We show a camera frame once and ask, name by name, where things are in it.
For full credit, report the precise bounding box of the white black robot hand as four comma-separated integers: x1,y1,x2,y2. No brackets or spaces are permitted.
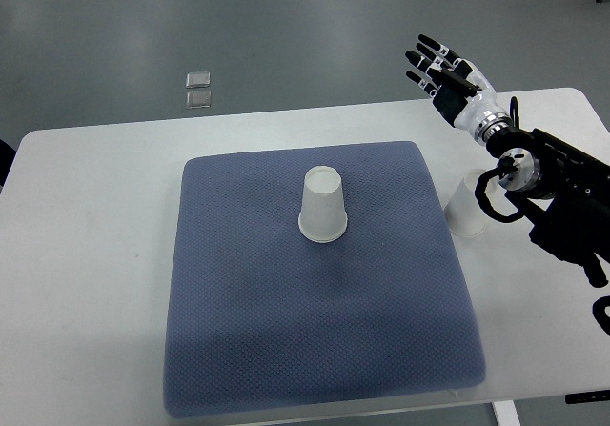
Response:
405,34,511,145

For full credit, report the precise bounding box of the white paper cup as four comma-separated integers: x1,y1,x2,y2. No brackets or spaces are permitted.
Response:
298,166,348,243
443,169,486,238

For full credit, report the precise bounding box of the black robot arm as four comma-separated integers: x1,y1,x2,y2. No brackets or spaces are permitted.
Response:
475,127,609,288

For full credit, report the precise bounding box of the upper metal floor plate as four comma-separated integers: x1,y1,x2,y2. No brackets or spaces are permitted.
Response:
185,71,211,89

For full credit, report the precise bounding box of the metal floor plate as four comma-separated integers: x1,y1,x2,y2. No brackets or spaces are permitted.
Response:
185,71,211,89
186,90,212,110

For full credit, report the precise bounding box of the lower metal floor plate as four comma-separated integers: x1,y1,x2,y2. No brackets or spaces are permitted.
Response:
186,90,212,110

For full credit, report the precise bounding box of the blue grey fabric cushion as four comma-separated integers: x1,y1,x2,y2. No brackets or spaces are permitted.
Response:
164,141,486,418

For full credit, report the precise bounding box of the white table leg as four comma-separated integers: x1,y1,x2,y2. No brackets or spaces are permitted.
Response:
492,400,521,426

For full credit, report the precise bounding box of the black table control panel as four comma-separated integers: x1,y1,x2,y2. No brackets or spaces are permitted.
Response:
564,389,610,405

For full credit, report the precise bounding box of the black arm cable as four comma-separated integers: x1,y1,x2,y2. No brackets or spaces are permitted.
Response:
474,95,528,222

